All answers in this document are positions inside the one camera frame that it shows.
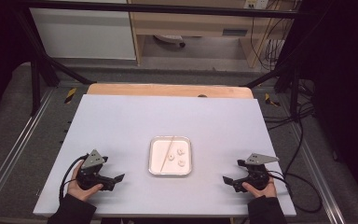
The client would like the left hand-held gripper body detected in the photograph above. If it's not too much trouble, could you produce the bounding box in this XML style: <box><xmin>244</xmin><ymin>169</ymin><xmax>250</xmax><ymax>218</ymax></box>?
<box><xmin>76</xmin><ymin>148</ymin><xmax>113</xmax><ymax>191</ymax></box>

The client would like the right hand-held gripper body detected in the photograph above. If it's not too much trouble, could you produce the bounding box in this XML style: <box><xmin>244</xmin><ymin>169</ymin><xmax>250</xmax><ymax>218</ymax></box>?
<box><xmin>236</xmin><ymin>152</ymin><xmax>281</xmax><ymax>191</ymax></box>

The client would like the square metal tray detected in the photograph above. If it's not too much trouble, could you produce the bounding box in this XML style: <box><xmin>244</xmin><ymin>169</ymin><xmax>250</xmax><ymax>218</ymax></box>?
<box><xmin>147</xmin><ymin>134</ymin><xmax>193</xmax><ymax>177</ymax></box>

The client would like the thin wooden skewer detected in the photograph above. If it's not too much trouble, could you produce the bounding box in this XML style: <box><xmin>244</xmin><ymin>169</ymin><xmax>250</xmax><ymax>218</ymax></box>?
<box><xmin>159</xmin><ymin>135</ymin><xmax>175</xmax><ymax>173</ymax></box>

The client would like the person's right hand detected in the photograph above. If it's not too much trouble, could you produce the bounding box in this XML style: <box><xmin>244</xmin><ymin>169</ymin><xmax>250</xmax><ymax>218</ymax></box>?
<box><xmin>241</xmin><ymin>176</ymin><xmax>278</xmax><ymax>199</ymax></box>

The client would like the person's left hand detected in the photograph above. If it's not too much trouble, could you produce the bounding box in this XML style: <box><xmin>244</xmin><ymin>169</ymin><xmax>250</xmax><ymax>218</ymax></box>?
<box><xmin>66</xmin><ymin>161</ymin><xmax>104</xmax><ymax>203</ymax></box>

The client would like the yellow black tape strip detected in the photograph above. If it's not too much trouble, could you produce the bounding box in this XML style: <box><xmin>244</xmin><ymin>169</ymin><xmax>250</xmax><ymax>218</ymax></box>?
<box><xmin>264</xmin><ymin>92</ymin><xmax>282</xmax><ymax>107</ymax></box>
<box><xmin>63</xmin><ymin>87</ymin><xmax>77</xmax><ymax>105</ymax></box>

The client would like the wooden table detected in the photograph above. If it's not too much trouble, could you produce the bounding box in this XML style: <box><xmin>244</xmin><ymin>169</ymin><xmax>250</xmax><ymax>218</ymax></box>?
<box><xmin>86</xmin><ymin>82</ymin><xmax>255</xmax><ymax>100</ymax></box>

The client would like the white cabinet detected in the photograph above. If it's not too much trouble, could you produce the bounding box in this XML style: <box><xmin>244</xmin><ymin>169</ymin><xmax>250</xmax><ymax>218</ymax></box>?
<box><xmin>29</xmin><ymin>7</ymin><xmax>137</xmax><ymax>61</ymax></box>

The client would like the chair base caster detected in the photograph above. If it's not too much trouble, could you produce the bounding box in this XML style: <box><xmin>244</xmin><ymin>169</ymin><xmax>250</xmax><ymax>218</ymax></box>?
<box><xmin>153</xmin><ymin>34</ymin><xmax>187</xmax><ymax>49</ymax></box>

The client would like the light wooden desk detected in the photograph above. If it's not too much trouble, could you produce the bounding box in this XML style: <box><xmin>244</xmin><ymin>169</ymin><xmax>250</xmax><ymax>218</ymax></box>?
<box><xmin>126</xmin><ymin>0</ymin><xmax>300</xmax><ymax>68</ymax></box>

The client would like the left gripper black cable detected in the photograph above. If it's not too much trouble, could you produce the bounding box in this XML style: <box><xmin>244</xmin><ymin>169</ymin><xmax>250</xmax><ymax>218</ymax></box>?
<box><xmin>58</xmin><ymin>154</ymin><xmax>90</xmax><ymax>201</ymax></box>

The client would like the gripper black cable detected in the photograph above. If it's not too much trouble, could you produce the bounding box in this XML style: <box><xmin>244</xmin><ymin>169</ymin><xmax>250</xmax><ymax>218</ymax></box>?
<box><xmin>266</xmin><ymin>169</ymin><xmax>324</xmax><ymax>215</ymax></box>
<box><xmin>58</xmin><ymin>154</ymin><xmax>90</xmax><ymax>201</ymax></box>

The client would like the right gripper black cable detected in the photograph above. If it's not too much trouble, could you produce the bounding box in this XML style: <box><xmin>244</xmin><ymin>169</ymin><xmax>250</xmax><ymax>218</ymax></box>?
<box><xmin>266</xmin><ymin>169</ymin><xmax>324</xmax><ymax>215</ymax></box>

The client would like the aluminium floor rail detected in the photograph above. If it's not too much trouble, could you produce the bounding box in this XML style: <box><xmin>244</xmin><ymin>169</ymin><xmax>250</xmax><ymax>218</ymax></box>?
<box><xmin>0</xmin><ymin>89</ymin><xmax>56</xmax><ymax>213</ymax></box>
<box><xmin>286</xmin><ymin>123</ymin><xmax>347</xmax><ymax>224</ymax></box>

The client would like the bundle of black cables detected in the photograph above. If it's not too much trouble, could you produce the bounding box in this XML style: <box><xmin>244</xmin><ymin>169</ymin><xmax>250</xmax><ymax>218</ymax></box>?
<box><xmin>250</xmin><ymin>8</ymin><xmax>316</xmax><ymax>132</ymax></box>

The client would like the black metal frame stand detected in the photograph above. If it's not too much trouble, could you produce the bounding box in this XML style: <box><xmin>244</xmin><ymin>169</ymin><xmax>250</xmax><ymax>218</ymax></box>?
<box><xmin>14</xmin><ymin>8</ymin><xmax>97</xmax><ymax>117</ymax></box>
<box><xmin>244</xmin><ymin>46</ymin><xmax>303</xmax><ymax>122</ymax></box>

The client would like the white wall socket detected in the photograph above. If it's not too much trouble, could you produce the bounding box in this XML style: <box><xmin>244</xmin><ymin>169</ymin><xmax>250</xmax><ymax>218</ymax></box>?
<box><xmin>243</xmin><ymin>0</ymin><xmax>270</xmax><ymax>10</ymax></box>

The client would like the black metal frame bar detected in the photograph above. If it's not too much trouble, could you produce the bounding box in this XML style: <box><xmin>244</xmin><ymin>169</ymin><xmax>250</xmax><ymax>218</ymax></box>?
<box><xmin>15</xmin><ymin>0</ymin><xmax>300</xmax><ymax>20</ymax></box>

